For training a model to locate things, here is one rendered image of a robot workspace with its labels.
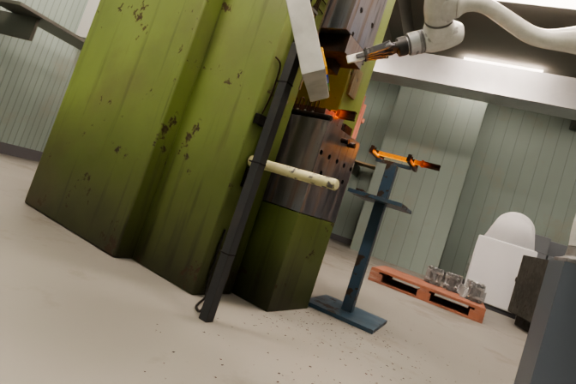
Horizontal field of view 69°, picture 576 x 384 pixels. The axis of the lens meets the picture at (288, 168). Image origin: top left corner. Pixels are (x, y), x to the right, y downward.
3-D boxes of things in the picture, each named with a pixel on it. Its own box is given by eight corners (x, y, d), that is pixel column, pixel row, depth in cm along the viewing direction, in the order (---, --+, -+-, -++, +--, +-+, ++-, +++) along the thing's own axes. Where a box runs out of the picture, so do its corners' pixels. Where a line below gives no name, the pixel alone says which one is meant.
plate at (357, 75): (354, 99, 247) (363, 73, 248) (348, 94, 240) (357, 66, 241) (351, 99, 248) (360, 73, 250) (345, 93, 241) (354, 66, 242)
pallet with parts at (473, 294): (479, 313, 443) (488, 285, 446) (486, 325, 372) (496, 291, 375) (378, 275, 486) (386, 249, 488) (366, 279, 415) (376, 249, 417)
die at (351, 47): (360, 69, 220) (365, 52, 220) (345, 51, 203) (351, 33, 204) (296, 63, 244) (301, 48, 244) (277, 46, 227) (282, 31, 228)
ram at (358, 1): (375, 63, 231) (396, -3, 234) (346, 28, 200) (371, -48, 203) (312, 58, 255) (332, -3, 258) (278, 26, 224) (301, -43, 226)
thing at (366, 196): (411, 214, 253) (411, 211, 254) (400, 207, 217) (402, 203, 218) (363, 200, 266) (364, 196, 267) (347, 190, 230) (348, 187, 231)
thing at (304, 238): (307, 309, 220) (334, 223, 223) (266, 312, 188) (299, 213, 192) (231, 270, 251) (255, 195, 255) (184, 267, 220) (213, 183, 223)
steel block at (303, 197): (335, 222, 223) (360, 143, 226) (299, 212, 192) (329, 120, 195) (255, 195, 255) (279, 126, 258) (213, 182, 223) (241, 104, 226)
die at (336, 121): (339, 133, 217) (345, 117, 218) (321, 121, 201) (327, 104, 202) (276, 120, 241) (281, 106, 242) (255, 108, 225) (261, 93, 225)
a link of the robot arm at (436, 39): (417, 45, 171) (417, 15, 161) (456, 35, 169) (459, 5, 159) (426, 60, 164) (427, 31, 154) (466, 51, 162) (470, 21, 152)
